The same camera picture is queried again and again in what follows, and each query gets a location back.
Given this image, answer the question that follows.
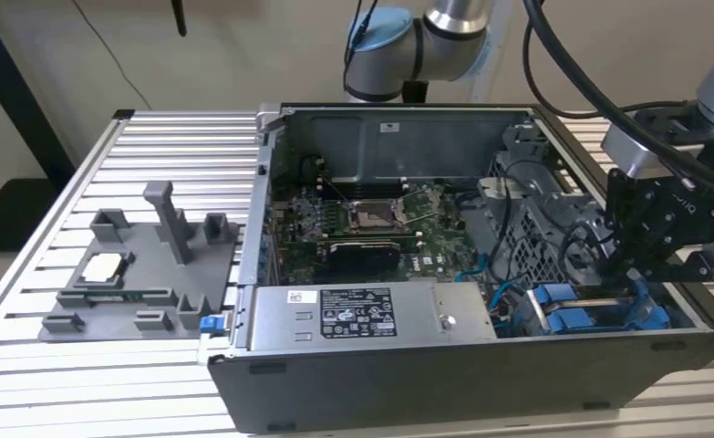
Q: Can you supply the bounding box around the black RAM slots row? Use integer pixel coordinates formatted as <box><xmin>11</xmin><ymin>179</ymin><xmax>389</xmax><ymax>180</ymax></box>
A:
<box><xmin>316</xmin><ymin>175</ymin><xmax>410</xmax><ymax>197</ymax></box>
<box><xmin>325</xmin><ymin>230</ymin><xmax>425</xmax><ymax>243</ymax></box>

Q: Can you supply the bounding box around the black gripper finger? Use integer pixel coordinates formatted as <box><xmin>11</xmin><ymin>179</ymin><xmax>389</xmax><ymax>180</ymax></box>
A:
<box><xmin>598</xmin><ymin>223</ymin><xmax>662</xmax><ymax>282</ymax></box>
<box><xmin>633</xmin><ymin>248</ymin><xmax>714</xmax><ymax>282</ymax></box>

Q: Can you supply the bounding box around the blue wire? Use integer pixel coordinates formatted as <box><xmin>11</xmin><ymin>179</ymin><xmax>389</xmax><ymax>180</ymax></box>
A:
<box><xmin>456</xmin><ymin>253</ymin><xmax>520</xmax><ymax>297</ymax></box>

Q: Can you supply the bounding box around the grey parts rack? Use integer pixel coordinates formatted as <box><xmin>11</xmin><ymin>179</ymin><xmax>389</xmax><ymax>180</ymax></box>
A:
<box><xmin>37</xmin><ymin>181</ymin><xmax>243</xmax><ymax>342</ymax></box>

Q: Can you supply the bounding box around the green motherboard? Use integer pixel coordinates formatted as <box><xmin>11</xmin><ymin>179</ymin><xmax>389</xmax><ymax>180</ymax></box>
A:
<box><xmin>271</xmin><ymin>182</ymin><xmax>485</xmax><ymax>287</ymax></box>

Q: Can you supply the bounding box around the hard disk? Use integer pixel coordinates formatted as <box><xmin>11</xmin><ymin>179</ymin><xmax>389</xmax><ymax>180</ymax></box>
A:
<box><xmin>526</xmin><ymin>280</ymin><xmax>650</xmax><ymax>320</ymax></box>

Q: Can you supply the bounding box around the silver power supply unit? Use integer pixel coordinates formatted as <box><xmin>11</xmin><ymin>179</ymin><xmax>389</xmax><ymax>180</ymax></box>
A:
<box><xmin>247</xmin><ymin>280</ymin><xmax>497</xmax><ymax>352</ymax></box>

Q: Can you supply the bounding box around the blue case latch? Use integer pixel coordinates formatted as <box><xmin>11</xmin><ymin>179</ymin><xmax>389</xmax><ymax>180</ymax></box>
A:
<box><xmin>200</xmin><ymin>314</ymin><xmax>228</xmax><ymax>337</ymax></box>

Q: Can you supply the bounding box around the black stand with base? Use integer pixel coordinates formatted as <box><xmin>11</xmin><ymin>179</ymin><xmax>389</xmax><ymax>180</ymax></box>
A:
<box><xmin>0</xmin><ymin>0</ymin><xmax>77</xmax><ymax>252</ymax></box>

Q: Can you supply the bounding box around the black open PC case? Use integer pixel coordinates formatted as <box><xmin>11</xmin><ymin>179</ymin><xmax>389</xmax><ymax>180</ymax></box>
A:
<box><xmin>197</xmin><ymin>100</ymin><xmax>714</xmax><ymax>434</ymax></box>

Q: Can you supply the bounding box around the CPU socket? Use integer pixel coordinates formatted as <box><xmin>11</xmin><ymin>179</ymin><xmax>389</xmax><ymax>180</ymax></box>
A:
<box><xmin>346</xmin><ymin>200</ymin><xmax>406</xmax><ymax>229</ymax></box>

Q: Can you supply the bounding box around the metal socket cover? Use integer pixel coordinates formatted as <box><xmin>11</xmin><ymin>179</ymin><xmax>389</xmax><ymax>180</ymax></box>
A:
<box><xmin>397</xmin><ymin>189</ymin><xmax>446</xmax><ymax>224</ymax></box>

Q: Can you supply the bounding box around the black disk wire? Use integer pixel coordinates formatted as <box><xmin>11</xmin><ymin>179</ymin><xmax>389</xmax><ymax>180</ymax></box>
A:
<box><xmin>560</xmin><ymin>223</ymin><xmax>617</xmax><ymax>277</ymax></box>

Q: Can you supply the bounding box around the silver CPU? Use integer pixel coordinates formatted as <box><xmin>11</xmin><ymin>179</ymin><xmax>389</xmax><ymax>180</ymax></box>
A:
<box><xmin>81</xmin><ymin>254</ymin><xmax>131</xmax><ymax>284</ymax></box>

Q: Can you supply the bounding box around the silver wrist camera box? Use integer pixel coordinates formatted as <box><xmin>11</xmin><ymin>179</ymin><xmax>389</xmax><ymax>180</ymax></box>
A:
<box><xmin>598</xmin><ymin>125</ymin><xmax>698</xmax><ymax>180</ymax></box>

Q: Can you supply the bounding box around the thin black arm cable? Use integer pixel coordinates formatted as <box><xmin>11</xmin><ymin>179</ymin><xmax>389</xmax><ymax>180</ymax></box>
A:
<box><xmin>342</xmin><ymin>0</ymin><xmax>377</xmax><ymax>90</ymax></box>

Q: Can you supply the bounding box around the thin black wall cable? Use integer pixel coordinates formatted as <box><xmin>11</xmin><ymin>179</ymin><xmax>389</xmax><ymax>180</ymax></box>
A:
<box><xmin>69</xmin><ymin>0</ymin><xmax>155</xmax><ymax>110</ymax></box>

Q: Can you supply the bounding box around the metal disk bay cage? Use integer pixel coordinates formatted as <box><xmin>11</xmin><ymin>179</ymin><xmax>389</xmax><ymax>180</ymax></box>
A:
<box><xmin>470</xmin><ymin>150</ymin><xmax>625</xmax><ymax>293</ymax></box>

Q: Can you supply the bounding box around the black hanging rod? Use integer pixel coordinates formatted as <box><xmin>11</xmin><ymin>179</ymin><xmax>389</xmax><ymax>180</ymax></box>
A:
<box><xmin>171</xmin><ymin>0</ymin><xmax>189</xmax><ymax>37</ymax></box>

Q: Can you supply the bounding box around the thin wire locking lever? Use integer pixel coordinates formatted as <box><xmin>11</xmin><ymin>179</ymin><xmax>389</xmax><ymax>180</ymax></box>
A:
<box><xmin>323</xmin><ymin>177</ymin><xmax>356</xmax><ymax>204</ymax></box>

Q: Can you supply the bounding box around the black graphics card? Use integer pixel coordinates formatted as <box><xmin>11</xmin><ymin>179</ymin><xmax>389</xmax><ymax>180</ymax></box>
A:
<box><xmin>316</xmin><ymin>236</ymin><xmax>406</xmax><ymax>277</ymax></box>

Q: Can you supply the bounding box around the long black wire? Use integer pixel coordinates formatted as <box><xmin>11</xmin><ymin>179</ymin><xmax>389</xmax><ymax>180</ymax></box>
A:
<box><xmin>490</xmin><ymin>159</ymin><xmax>577</xmax><ymax>279</ymax></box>

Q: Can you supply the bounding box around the blue carrier in bay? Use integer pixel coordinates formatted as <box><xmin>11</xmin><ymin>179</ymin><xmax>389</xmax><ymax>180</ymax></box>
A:
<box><xmin>548</xmin><ymin>306</ymin><xmax>669</xmax><ymax>330</ymax></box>

